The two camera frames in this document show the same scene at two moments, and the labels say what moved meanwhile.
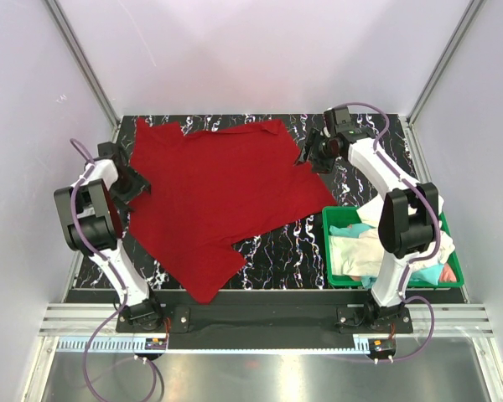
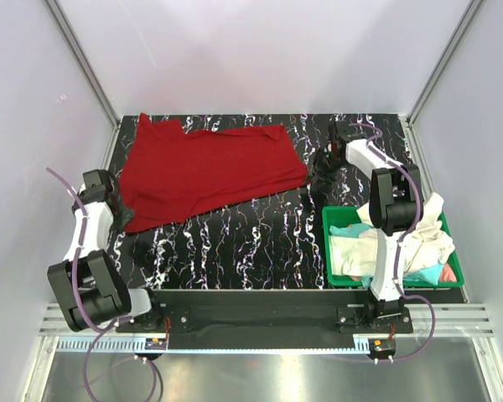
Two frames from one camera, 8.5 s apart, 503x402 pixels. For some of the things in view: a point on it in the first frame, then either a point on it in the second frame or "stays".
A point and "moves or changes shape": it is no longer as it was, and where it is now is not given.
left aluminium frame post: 55,11 stays
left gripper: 139,185 to 127,216
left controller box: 155,343 stays
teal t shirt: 430,275 stays
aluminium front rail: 98,319 stays
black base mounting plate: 262,320 stays
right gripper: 313,138 to 324,178
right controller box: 381,348 stays
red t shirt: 209,188 moves or changes shape
